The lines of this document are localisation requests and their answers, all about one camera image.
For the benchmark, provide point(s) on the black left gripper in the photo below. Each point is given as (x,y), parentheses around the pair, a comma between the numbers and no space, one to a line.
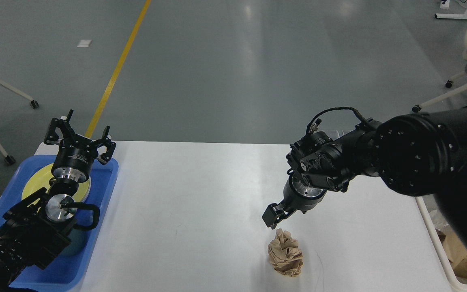
(75,157)

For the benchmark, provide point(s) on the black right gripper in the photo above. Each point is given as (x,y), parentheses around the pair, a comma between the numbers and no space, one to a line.
(296,197)

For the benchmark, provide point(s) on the yellow plastic plate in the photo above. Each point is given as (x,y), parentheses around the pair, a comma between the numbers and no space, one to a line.
(42,178)

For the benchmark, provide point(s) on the brown paper bag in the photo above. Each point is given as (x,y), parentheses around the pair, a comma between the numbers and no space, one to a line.
(454,248)

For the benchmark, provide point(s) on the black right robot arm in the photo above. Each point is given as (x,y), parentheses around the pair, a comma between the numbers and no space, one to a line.
(414,154)

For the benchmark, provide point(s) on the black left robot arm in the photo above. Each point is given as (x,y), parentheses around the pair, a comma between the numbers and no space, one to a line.
(37,229)

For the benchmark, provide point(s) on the pale green plate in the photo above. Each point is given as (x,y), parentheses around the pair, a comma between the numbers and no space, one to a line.
(88,184)

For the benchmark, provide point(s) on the crumpled brown paper ball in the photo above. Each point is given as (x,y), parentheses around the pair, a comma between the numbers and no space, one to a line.
(285,255)

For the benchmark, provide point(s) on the clear floor plate left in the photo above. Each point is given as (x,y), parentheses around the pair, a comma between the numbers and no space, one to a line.
(333,134)

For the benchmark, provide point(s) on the blue plastic tray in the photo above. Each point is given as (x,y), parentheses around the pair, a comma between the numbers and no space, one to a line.
(64,274)

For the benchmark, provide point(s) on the white plastic bin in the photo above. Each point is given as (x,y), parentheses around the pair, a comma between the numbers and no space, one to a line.
(454,283)

